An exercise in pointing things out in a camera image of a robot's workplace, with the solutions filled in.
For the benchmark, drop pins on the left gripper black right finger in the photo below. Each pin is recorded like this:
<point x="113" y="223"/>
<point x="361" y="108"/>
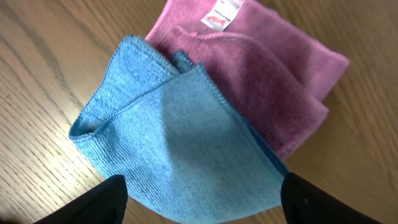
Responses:
<point x="304" y="203"/>

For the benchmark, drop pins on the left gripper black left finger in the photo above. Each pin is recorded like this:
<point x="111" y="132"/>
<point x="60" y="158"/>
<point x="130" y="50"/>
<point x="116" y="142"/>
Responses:
<point x="103" y="204"/>

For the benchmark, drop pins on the blue microfiber cloth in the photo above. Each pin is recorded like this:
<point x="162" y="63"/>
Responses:
<point x="185" y="152"/>

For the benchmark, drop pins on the folded purple cloth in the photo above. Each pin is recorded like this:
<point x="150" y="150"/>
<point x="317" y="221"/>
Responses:
<point x="274" y="74"/>

